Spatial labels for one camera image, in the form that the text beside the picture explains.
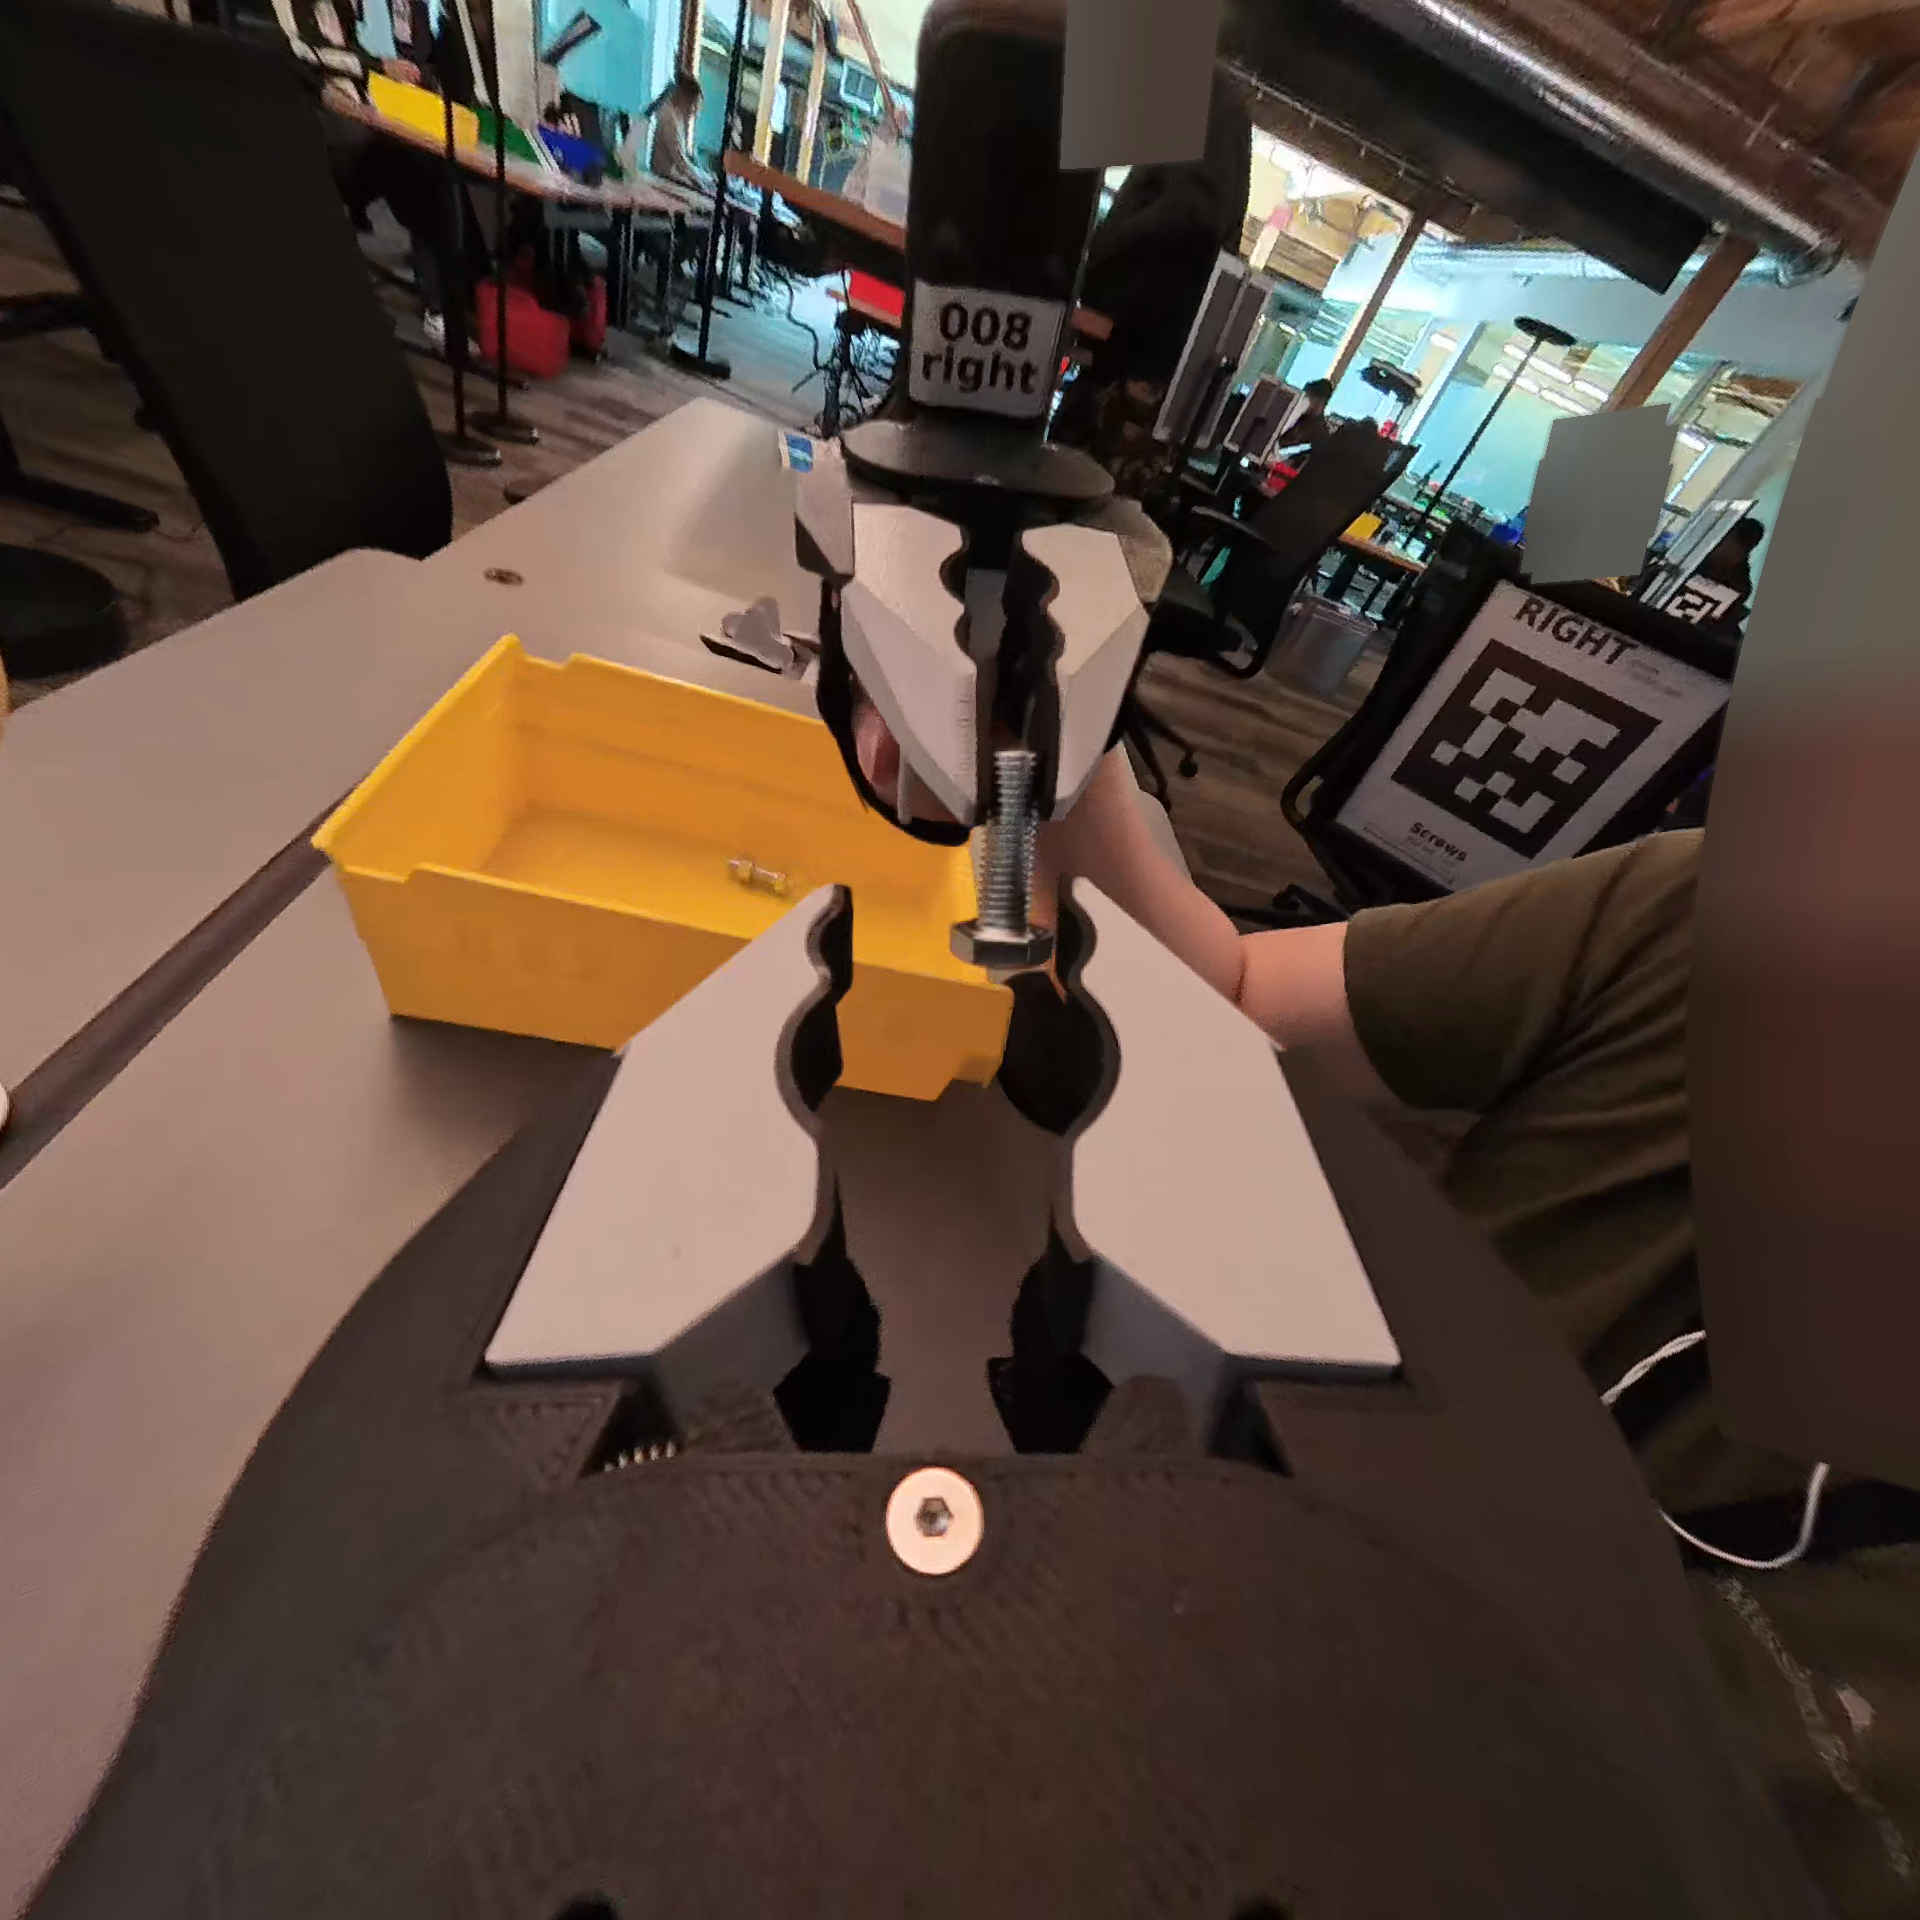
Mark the red bags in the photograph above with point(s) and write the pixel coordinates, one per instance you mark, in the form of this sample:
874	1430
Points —
532	323

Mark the person's right hand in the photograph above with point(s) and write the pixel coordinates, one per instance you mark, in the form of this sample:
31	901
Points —
887	756

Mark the silver hex bolt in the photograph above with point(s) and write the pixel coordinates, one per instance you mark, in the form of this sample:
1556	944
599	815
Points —
758	873
1002	868

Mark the yellow plastic bin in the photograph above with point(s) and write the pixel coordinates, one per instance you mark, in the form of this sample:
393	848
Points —
631	957

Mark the long work table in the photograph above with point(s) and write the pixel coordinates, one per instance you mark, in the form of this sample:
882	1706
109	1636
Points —
573	180

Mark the black office chair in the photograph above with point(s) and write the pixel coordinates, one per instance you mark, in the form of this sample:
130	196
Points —
1306	511
230	298

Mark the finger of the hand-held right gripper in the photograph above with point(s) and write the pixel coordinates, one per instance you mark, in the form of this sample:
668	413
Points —
1094	645
904	629

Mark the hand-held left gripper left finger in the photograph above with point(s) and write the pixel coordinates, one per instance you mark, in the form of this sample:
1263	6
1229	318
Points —
677	1201

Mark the black and white marker sign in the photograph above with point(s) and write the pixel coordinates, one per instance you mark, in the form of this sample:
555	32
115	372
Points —
1529	734

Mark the metal table latch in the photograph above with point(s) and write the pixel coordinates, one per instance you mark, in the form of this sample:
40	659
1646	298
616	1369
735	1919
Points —
758	629

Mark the person in olive shirt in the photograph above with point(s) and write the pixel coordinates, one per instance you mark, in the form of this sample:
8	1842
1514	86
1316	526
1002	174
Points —
1529	989

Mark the grey waste bin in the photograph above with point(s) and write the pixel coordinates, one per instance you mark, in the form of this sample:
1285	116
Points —
1327	645

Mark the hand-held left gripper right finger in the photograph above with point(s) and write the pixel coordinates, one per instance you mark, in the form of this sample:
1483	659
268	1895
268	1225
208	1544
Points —
1218	1201

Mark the person's right forearm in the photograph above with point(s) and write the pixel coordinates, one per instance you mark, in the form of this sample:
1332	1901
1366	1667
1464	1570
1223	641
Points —
1184	917

